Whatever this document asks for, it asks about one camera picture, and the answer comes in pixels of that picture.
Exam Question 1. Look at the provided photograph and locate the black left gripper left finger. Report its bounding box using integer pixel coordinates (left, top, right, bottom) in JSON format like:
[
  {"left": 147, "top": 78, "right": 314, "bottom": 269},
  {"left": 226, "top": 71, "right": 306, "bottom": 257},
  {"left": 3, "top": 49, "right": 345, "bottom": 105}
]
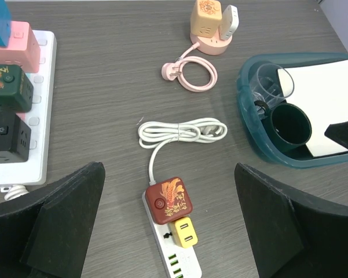
[{"left": 0, "top": 162, "right": 105, "bottom": 277}]

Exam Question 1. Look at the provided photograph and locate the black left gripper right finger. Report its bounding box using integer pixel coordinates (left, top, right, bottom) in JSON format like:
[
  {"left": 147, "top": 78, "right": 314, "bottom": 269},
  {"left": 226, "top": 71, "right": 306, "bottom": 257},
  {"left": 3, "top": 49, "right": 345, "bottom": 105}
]
[{"left": 235, "top": 163, "right": 348, "bottom": 277}]

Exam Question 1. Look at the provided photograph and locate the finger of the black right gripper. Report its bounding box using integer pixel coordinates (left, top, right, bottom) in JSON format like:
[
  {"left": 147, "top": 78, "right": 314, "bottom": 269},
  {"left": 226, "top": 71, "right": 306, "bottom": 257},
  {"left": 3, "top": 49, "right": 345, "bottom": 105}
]
[{"left": 324, "top": 121, "right": 348, "bottom": 149}]

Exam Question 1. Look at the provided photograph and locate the long white power strip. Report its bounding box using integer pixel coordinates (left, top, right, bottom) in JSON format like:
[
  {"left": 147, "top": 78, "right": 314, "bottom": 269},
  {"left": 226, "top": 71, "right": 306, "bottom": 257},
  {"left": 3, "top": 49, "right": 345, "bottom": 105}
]
[{"left": 0, "top": 30, "right": 57, "bottom": 187}]

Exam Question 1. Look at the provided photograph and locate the black cube adapter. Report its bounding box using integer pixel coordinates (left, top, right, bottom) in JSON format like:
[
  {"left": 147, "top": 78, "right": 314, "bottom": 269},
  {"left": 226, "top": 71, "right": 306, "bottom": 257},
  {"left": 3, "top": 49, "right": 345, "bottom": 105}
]
[{"left": 0, "top": 112, "right": 31, "bottom": 164}]

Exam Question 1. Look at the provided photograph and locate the yellow usb plug adapter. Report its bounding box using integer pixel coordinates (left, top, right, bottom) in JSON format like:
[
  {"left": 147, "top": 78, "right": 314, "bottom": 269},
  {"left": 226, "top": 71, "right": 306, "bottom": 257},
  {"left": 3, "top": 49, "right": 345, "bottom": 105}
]
[{"left": 169, "top": 217, "right": 198, "bottom": 248}]

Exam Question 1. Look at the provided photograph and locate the small white usb power strip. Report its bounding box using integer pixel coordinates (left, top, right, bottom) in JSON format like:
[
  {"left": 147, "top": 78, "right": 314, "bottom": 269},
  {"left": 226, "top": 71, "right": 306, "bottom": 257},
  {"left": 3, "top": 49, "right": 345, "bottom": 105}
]
[{"left": 142, "top": 192, "right": 202, "bottom": 278}]

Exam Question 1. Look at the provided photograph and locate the red carp cube adapter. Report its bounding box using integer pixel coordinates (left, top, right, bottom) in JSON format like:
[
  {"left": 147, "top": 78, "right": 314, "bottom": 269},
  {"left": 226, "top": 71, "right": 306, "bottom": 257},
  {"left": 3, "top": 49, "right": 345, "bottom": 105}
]
[{"left": 145, "top": 177, "right": 193, "bottom": 225}]

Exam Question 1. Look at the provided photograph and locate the green dragon cube adapter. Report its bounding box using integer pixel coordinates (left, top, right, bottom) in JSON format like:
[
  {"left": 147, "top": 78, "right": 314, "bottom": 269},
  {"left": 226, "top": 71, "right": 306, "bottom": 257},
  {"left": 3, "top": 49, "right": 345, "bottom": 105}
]
[{"left": 0, "top": 64, "right": 34, "bottom": 113}]

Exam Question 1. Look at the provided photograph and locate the pink cube adapter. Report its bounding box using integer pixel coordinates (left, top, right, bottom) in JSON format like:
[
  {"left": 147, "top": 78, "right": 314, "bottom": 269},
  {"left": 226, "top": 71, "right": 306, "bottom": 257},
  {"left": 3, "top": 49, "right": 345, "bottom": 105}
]
[{"left": 0, "top": 21, "right": 41, "bottom": 73}]

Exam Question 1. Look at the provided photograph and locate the pink round socket base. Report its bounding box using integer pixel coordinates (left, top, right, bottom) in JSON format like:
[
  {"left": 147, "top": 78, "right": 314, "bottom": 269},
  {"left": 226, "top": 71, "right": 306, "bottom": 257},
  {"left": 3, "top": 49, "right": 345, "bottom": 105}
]
[{"left": 190, "top": 30, "right": 232, "bottom": 56}]

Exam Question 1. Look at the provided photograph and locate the white flat plug adapter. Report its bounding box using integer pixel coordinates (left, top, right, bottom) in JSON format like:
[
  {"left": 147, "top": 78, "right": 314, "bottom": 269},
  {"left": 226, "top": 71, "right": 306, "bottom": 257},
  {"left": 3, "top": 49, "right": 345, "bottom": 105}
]
[{"left": 219, "top": 5, "right": 240, "bottom": 41}]

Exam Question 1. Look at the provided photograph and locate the white paper sheet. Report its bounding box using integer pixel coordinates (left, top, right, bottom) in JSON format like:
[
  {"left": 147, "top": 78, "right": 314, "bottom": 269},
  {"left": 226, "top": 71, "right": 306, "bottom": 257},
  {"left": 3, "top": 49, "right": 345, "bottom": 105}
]
[{"left": 276, "top": 60, "right": 348, "bottom": 158}]

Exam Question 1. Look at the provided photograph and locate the teal plastic tray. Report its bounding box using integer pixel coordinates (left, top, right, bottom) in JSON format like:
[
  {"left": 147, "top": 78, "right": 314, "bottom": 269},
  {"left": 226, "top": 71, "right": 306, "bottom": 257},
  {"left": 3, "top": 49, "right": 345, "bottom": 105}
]
[{"left": 236, "top": 52, "right": 348, "bottom": 169}]

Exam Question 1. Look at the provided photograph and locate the dark green cup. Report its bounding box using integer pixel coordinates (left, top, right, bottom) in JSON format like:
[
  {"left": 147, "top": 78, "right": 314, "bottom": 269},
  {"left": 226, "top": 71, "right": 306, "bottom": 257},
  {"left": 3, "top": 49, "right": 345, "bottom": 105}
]
[{"left": 254, "top": 100, "right": 312, "bottom": 152}]

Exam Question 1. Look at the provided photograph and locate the clear glass cup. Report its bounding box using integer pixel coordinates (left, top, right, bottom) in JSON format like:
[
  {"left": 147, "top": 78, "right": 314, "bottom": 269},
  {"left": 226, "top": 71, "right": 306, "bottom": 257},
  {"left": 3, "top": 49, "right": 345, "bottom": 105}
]
[{"left": 249, "top": 63, "right": 295, "bottom": 107}]

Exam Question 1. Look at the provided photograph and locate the orange cube adapter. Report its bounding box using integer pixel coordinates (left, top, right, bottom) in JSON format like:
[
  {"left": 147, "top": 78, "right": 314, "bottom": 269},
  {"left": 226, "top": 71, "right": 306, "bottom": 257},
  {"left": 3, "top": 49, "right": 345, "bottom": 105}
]
[{"left": 191, "top": 0, "right": 222, "bottom": 38}]

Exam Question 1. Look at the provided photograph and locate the white coiled power cable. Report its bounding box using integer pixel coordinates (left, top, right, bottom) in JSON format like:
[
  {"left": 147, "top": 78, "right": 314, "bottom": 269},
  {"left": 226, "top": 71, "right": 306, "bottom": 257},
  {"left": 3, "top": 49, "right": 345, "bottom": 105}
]
[{"left": 137, "top": 117, "right": 229, "bottom": 186}]

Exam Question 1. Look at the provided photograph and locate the pink cable with plug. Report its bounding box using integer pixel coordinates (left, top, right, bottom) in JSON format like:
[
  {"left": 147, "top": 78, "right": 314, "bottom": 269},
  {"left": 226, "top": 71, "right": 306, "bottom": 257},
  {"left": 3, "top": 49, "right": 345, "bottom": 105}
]
[{"left": 161, "top": 41, "right": 218, "bottom": 93}]

